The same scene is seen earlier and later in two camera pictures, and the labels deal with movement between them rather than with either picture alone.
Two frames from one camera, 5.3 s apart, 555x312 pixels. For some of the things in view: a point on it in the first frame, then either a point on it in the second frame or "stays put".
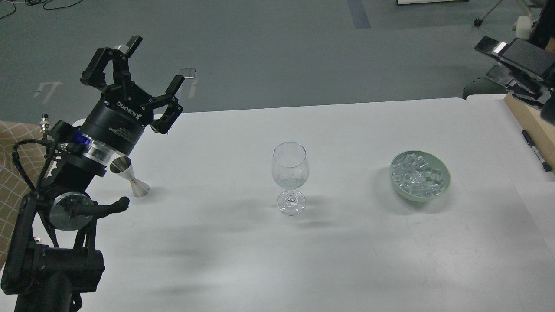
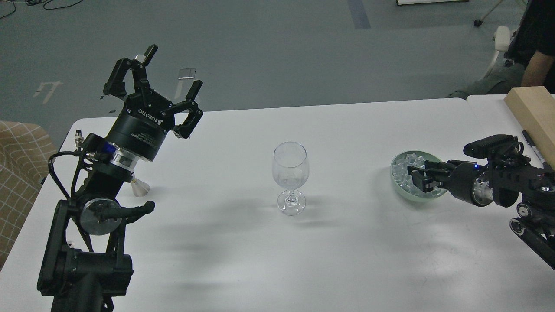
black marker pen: x=546 y=167 stays put
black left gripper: x=116 y=121 -> x=146 y=117
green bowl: x=419 y=176 stays put
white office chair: x=523 y=27 -> x=501 y=37
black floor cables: x=33 y=2 stays put
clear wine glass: x=290 y=166 stays put
